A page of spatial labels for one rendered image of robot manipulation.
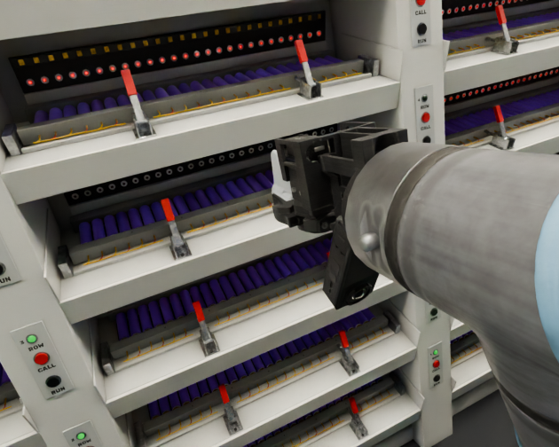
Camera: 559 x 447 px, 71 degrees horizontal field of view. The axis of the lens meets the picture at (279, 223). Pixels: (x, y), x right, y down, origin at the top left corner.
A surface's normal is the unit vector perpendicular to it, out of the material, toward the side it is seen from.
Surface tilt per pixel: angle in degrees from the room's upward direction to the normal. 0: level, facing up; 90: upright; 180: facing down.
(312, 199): 88
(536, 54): 106
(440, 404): 90
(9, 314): 90
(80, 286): 16
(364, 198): 55
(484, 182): 31
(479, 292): 86
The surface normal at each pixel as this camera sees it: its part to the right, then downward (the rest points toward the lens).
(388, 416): -0.07, -0.80
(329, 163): -0.90, 0.30
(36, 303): 0.39, 0.27
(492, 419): -0.18, -0.91
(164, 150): 0.42, 0.51
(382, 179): -0.72, -0.53
